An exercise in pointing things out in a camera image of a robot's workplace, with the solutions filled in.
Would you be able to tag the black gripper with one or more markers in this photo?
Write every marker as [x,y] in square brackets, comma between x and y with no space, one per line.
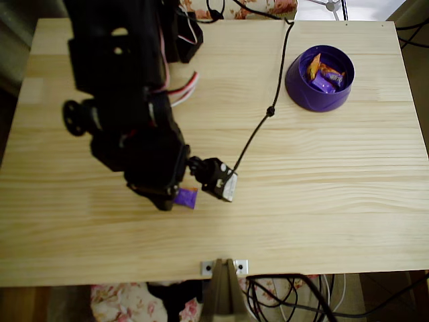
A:
[157,198]

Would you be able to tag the purple candy packet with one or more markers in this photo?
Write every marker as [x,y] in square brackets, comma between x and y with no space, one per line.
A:
[187,198]

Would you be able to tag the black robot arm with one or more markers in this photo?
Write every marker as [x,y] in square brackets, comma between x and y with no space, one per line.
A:
[114,67]

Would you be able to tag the purple bowl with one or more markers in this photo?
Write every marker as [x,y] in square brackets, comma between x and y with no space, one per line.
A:
[301,90]

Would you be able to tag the purple candy bar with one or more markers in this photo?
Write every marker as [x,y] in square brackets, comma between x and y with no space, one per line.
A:
[322,84]

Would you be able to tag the orange candy wrapper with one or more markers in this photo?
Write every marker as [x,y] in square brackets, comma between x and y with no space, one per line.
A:
[314,66]

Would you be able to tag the orange and purple candy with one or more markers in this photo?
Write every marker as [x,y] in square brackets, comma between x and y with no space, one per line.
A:
[332,74]

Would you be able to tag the black webcam on stalk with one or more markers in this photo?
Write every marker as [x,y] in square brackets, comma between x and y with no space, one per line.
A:
[216,181]

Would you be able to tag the black cloth lump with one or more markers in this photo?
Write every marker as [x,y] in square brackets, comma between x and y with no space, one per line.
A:
[174,298]

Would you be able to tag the floral fabric cushion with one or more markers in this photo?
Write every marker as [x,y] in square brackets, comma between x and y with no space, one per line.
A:
[244,8]
[117,302]

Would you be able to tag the grey curtain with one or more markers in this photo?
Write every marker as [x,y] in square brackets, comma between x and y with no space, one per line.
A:
[20,40]

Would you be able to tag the white metal stand base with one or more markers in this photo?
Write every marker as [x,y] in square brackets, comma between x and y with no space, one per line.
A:
[331,5]

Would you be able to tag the silver metal bracket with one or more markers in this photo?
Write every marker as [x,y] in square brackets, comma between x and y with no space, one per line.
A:
[242,266]

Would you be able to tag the olive camera stand pole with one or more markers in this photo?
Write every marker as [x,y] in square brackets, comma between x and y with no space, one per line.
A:
[223,295]

